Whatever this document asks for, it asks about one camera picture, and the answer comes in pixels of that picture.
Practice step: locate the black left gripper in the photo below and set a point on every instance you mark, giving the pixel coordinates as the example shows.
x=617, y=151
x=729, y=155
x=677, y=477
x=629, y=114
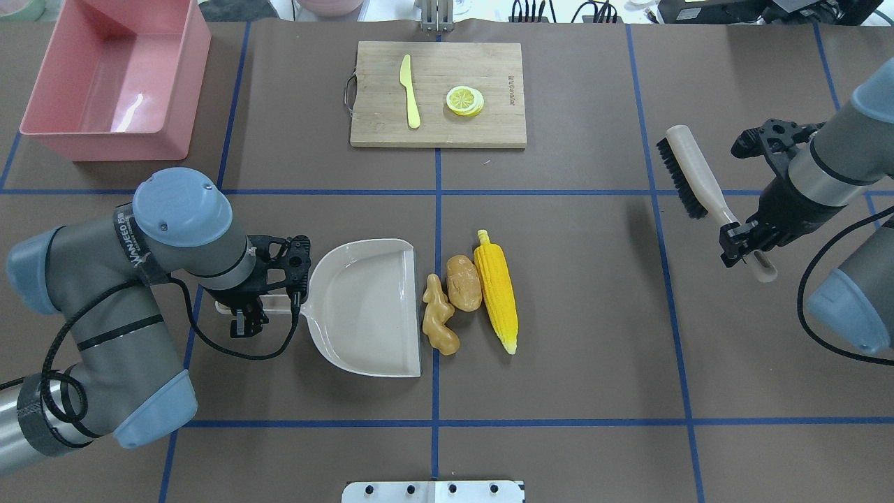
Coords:
x=246, y=314

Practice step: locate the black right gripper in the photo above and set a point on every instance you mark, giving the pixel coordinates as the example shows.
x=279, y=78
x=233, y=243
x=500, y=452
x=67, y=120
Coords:
x=781, y=207

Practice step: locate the beige brush black bristles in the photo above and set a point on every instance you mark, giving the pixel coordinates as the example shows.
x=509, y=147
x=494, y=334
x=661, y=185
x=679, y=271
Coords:
x=699, y=190

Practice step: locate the beige plastic dustpan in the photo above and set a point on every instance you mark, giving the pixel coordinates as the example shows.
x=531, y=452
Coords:
x=362, y=310

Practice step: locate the tan toy ginger root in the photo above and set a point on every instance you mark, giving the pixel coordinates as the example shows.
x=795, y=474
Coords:
x=438, y=310

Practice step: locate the brown toy potato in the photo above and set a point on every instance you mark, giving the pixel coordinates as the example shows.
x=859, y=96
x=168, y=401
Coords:
x=463, y=284

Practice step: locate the yellow toy corn cob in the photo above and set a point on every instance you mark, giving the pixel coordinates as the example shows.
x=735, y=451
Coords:
x=498, y=293

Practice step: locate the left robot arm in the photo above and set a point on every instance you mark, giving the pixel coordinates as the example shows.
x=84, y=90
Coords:
x=112, y=368

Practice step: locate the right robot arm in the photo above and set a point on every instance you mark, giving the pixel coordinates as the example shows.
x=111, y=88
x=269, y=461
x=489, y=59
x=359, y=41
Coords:
x=819, y=170

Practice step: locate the pink plastic bin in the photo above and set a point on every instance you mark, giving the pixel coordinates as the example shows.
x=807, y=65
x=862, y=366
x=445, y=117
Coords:
x=120, y=81

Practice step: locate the wooden cutting board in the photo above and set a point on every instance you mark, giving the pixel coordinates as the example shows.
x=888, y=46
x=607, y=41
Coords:
x=495, y=69

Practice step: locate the yellow plastic toy knife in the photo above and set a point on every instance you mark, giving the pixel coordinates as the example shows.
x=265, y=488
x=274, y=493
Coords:
x=406, y=80

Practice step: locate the yellow toy lemon slices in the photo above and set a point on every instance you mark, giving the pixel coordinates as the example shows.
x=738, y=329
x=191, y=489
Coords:
x=464, y=101

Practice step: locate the dark grey cloth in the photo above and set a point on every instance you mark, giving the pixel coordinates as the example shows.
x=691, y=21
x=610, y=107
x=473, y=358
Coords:
x=237, y=11

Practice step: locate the pink bowl with ice cubes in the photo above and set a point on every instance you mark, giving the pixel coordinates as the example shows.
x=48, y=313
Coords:
x=331, y=8

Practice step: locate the green cup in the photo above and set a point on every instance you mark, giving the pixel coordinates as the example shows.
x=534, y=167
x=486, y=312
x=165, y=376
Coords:
x=22, y=10

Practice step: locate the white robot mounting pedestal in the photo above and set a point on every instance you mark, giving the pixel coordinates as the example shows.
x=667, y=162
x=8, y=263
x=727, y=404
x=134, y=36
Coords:
x=435, y=491

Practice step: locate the aluminium frame post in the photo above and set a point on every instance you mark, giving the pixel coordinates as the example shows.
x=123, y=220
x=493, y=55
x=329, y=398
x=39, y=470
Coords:
x=436, y=15

